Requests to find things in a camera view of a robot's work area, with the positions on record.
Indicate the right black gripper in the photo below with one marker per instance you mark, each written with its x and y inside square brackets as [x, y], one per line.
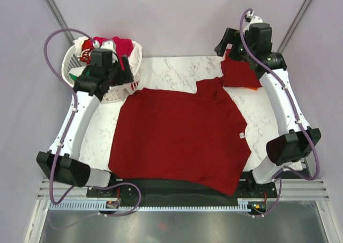
[230, 36]

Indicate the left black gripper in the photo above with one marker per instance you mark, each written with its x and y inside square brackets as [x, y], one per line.
[125, 74]

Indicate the dark red t shirt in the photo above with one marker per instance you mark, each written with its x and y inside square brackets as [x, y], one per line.
[196, 137]

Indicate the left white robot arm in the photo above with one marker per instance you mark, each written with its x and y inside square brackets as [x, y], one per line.
[61, 162]

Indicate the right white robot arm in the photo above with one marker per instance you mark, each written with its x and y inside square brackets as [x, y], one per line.
[297, 139]

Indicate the white shirt in basket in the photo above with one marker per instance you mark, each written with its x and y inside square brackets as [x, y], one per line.
[133, 58]

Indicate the folded dark red shirt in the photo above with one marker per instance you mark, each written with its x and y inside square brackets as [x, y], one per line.
[237, 74]

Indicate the red printed shirt in basket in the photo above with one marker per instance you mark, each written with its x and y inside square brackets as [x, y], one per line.
[86, 49]

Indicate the green shirt in basket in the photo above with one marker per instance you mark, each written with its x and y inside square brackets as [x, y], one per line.
[73, 77]

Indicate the white laundry basket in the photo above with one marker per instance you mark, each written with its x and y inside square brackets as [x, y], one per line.
[71, 64]

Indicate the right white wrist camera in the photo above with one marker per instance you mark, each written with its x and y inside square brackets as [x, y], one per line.
[250, 18]

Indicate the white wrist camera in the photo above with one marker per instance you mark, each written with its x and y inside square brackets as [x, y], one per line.
[108, 45]
[250, 18]

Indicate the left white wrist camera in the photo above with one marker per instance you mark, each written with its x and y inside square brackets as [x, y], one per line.
[108, 45]

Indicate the right aluminium frame post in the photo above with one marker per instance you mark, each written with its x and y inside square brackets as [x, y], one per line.
[294, 24]

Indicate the aluminium frame post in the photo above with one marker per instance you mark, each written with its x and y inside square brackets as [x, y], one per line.
[294, 24]
[55, 11]

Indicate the left aluminium frame post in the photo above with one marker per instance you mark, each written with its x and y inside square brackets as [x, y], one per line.
[55, 11]

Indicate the right aluminium table rail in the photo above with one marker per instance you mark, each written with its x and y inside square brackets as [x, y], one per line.
[300, 165]

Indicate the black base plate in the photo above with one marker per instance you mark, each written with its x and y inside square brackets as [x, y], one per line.
[161, 192]

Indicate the slotted cable duct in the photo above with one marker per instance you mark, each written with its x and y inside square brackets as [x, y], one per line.
[103, 205]

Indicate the aluminium rail bars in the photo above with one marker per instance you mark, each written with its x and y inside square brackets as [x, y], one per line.
[292, 190]

